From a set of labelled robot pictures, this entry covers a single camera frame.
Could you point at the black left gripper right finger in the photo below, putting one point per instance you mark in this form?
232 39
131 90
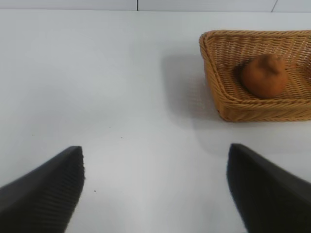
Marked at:
272 199

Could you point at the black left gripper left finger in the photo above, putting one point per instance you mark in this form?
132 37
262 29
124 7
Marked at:
36 199

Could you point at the woven wicker basket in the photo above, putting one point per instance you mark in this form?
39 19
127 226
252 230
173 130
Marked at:
243 109

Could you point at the soft orange toy fruit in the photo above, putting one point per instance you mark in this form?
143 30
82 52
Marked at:
264 77

